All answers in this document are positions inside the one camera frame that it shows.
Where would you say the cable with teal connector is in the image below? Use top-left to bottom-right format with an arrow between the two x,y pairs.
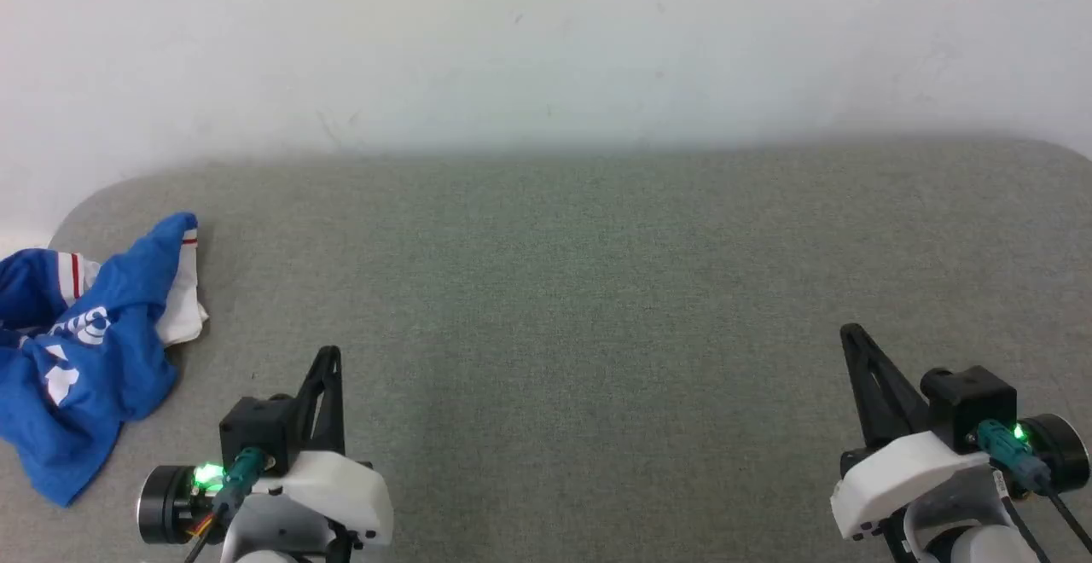
182,447 -> 271,563
975,420 -> 1092,551

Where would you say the grey-green fabric sofa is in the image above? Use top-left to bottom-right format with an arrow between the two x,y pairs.
0,136 -> 1092,563

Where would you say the thin black right tagged cable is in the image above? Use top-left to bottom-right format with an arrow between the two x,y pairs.
991,469 -> 1048,563

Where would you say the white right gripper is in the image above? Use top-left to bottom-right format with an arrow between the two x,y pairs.
831,322 -> 1091,542

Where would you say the left cable with teal connector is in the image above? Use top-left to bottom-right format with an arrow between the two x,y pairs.
182,447 -> 271,563

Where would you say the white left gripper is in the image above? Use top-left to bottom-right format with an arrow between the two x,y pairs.
136,345 -> 394,547

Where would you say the right cable with teal connector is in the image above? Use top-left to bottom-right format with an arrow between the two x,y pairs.
975,420 -> 1092,551

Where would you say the blue Lakers jersey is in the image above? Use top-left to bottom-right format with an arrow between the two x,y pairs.
0,212 -> 210,508

